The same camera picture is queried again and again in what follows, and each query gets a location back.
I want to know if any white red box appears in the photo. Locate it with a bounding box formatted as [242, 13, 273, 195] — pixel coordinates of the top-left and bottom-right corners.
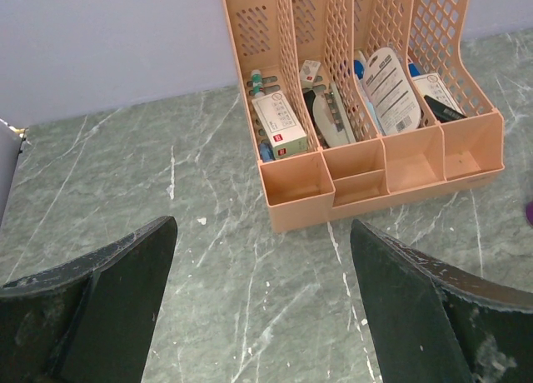
[252, 91, 308, 160]

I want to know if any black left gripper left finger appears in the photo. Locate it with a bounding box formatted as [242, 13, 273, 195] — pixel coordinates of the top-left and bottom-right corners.
[1, 216, 178, 382]

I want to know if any orange plastic file organizer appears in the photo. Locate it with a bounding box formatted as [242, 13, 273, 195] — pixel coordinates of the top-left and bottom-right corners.
[222, 0, 504, 232]

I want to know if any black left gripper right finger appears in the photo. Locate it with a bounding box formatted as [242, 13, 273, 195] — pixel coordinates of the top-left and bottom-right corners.
[351, 220, 532, 382]

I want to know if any white box black item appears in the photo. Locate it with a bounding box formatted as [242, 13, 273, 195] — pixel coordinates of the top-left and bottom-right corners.
[408, 62, 466, 122]

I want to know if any white blue packet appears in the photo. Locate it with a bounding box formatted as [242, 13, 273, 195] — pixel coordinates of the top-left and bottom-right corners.
[354, 47, 422, 136]

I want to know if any purple soda can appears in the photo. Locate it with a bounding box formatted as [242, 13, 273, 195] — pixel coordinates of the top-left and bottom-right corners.
[525, 201, 533, 226]

